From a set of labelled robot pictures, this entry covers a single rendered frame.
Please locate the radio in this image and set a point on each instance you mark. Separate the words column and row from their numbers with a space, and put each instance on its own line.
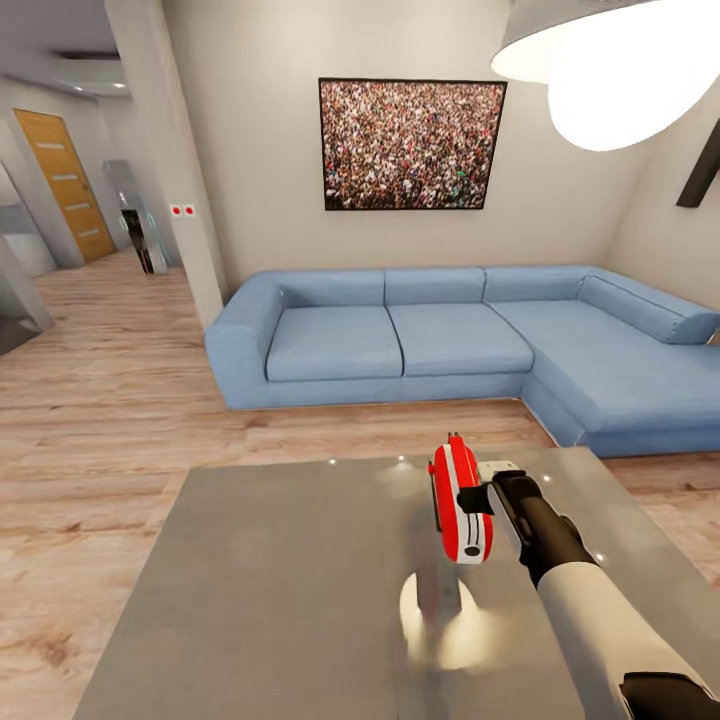
column 467, row 538

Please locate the standing mirror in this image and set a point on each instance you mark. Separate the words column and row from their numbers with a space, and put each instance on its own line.
column 135, row 217

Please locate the door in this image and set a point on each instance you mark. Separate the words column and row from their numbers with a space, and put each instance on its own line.
column 58, row 162

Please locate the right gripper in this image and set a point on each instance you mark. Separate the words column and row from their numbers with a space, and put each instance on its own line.
column 474, row 499

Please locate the room light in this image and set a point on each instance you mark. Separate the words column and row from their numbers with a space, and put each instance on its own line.
column 536, row 31

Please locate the coffee table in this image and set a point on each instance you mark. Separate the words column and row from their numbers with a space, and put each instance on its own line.
column 322, row 591

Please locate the picture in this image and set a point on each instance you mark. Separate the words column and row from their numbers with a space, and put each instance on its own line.
column 408, row 144

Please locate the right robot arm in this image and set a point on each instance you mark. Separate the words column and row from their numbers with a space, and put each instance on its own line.
column 621, row 667

